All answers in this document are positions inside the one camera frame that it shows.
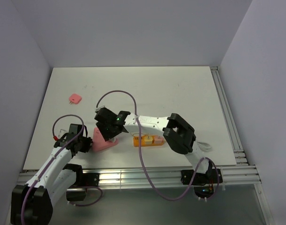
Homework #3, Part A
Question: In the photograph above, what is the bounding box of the pink triangular power strip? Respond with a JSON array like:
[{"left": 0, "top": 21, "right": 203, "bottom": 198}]
[{"left": 92, "top": 127, "right": 119, "bottom": 152}]

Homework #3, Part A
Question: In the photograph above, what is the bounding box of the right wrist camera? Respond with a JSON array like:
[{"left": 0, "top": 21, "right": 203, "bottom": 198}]
[{"left": 95, "top": 105, "right": 105, "bottom": 113}]

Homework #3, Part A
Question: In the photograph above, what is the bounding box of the aluminium rail frame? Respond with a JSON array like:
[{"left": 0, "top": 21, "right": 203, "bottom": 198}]
[{"left": 17, "top": 66, "right": 274, "bottom": 225}]

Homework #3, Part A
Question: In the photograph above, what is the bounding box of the yellow plug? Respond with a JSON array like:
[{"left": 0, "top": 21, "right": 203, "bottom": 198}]
[{"left": 144, "top": 135, "right": 153, "bottom": 145}]

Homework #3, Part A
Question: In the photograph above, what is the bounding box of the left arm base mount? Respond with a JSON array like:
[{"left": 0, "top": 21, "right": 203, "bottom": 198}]
[{"left": 66, "top": 173, "right": 99, "bottom": 202}]

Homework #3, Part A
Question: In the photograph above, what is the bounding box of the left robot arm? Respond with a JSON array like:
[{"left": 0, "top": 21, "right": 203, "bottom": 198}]
[{"left": 10, "top": 124, "right": 92, "bottom": 225}]

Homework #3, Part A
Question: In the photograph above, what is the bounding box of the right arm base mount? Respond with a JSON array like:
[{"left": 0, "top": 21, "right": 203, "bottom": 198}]
[{"left": 191, "top": 163, "right": 223, "bottom": 201}]

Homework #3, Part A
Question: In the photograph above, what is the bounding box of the orange power strip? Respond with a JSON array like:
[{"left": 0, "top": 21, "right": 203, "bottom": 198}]
[{"left": 133, "top": 135, "right": 165, "bottom": 147}]

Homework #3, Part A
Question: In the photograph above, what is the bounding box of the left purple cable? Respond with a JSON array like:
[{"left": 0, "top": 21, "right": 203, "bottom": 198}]
[{"left": 20, "top": 114, "right": 103, "bottom": 225}]

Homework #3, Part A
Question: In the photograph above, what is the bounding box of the pink plug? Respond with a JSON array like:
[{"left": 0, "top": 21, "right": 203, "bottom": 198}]
[{"left": 154, "top": 136, "right": 164, "bottom": 144}]

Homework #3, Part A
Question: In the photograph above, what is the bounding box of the pink square charger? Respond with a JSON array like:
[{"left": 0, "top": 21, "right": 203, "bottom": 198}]
[{"left": 68, "top": 93, "right": 82, "bottom": 105}]

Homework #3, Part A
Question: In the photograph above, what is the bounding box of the white power strip cord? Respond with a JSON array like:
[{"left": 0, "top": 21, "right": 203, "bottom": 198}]
[{"left": 196, "top": 140, "right": 212, "bottom": 152}]

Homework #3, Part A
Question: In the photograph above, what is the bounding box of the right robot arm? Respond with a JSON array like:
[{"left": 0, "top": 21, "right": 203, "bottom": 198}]
[{"left": 95, "top": 107, "right": 213, "bottom": 183}]

